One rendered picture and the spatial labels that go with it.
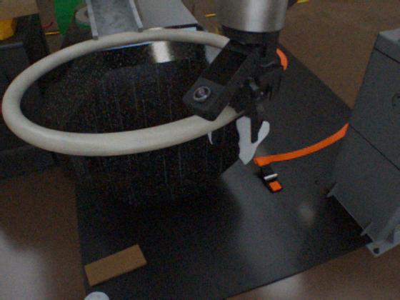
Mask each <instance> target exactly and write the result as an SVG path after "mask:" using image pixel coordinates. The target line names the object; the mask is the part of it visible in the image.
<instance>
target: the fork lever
mask: <svg viewBox="0 0 400 300"><path fill-rule="evenodd" d="M85 1H86V5H87V11H88V13H89V21H90V23H91V24H90V26H91V30H92V36H93V39H94V41H98V40H99V39H98V38H99V37H104V36H109V35H111V34H119V33H124V32H130V31H138V32H139V33H141V32H143V26H142V23H141V21H140V18H139V14H138V12H137V10H136V8H135V4H134V1H133V0H85ZM135 44H139V43H135ZM131 45H134V44H124V45H119V46H114V47H111V48H107V49H112V48H117V47H123V46H131ZM107 49H102V50H98V51H103V50H107Z"/></svg>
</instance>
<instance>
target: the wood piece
mask: <svg viewBox="0 0 400 300"><path fill-rule="evenodd" d="M38 12H39V10H38V7H37V5H36V0H13V1H5V2H0V21H2V20H5V19H11V18H15V17H20V16H27V15H32V14H37V13H38Z"/></svg>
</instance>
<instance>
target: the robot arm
mask: <svg viewBox="0 0 400 300"><path fill-rule="evenodd" d="M298 1H299V0H216V17H215V19H216V20H217V21H218V22H219V23H220V24H221V27H222V30H221V32H222V34H223V35H224V36H225V37H226V38H228V39H230V40H228V42H227V44H226V46H225V47H224V48H223V49H222V50H221V51H220V52H219V54H218V55H217V56H216V57H215V58H214V60H213V61H212V62H211V63H210V64H209V66H207V68H206V69H205V70H204V72H203V73H202V75H201V76H200V77H199V79H198V81H196V82H195V84H194V85H193V86H192V87H191V88H190V90H189V91H188V93H187V94H186V96H185V97H184V98H183V100H182V101H183V103H184V105H185V106H186V108H187V109H188V110H189V112H190V113H192V114H194V115H197V116H200V117H201V118H203V119H206V120H207V121H215V120H216V119H217V118H218V117H219V116H220V114H221V112H222V111H223V110H224V108H225V107H226V106H229V107H231V108H233V109H234V111H235V112H236V113H237V114H238V113H239V112H241V111H244V116H243V117H241V118H240V119H237V121H236V126H237V129H238V131H239V134H240V141H239V147H240V154H239V158H240V159H241V160H242V162H243V163H244V164H245V165H247V163H248V162H249V161H250V160H251V158H252V157H253V155H254V152H255V151H256V147H257V146H258V144H259V143H260V142H261V141H262V140H263V139H264V138H265V136H266V135H267V134H268V132H269V123H268V122H267V121H264V108H263V106H262V104H261V102H262V101H265V100H266V99H267V97H268V93H269V92H270V91H271V92H270V97H269V101H273V100H274V99H275V98H277V97H278V96H279V91H280V88H281V82H282V76H283V72H284V66H282V65H280V64H277V63H276V62H275V58H276V52H277V44H278V40H279V31H280V29H282V28H283V27H284V22H285V18H286V10H287V9H289V8H290V7H291V6H293V5H294V4H295V3H297V2H298ZM275 66H276V68H275V69H274V67H275ZM279 76H280V77H279ZM277 77H279V83H278V87H277V90H276V91H275V92H274V83H275V79H276V78H277ZM270 83H271V84H270ZM208 138H209V139H210V142H211V144H213V145H214V144H215V143H216V140H217V138H218V129H217V130H214V131H213V132H211V133H208Z"/></svg>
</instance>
